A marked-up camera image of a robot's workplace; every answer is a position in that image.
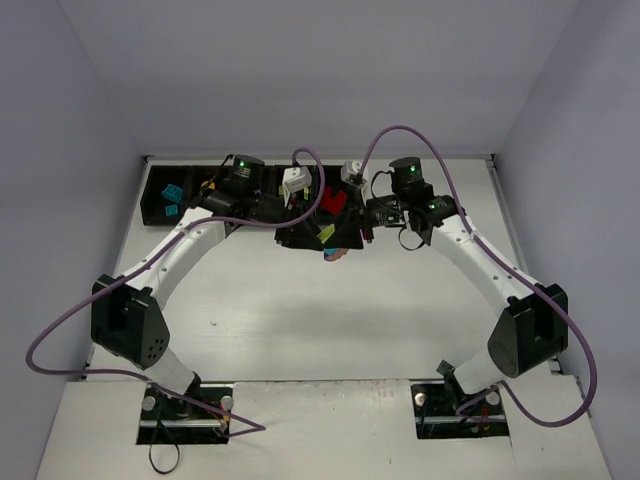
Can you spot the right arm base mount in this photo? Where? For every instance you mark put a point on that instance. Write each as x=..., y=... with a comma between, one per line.
x=442, y=411

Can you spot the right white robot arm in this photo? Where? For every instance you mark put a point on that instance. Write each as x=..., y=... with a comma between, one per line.
x=531, y=325

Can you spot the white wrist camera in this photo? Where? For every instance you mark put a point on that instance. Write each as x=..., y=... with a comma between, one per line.
x=295, y=180
x=352, y=174

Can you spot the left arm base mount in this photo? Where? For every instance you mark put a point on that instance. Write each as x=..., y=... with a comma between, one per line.
x=168, y=421

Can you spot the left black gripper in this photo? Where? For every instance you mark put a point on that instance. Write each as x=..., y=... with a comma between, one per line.
x=279, y=208

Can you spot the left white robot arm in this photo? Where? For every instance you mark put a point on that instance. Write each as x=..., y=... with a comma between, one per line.
x=127, y=312

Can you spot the yellow green lego brick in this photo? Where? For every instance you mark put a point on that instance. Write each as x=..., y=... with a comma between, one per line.
x=326, y=233

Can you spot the red long lego brick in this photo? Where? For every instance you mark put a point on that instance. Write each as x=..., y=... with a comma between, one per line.
x=333, y=201

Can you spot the small teal lego brick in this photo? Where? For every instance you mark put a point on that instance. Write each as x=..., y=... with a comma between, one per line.
x=171, y=210

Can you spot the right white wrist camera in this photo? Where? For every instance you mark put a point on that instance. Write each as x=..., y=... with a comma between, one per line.
x=352, y=174

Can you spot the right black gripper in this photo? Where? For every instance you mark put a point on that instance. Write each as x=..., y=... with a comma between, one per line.
x=368, y=212

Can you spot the purple oval lego piece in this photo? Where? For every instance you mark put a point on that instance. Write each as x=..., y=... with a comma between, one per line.
x=341, y=253

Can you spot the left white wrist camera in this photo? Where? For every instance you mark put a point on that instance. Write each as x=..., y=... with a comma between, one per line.
x=295, y=180

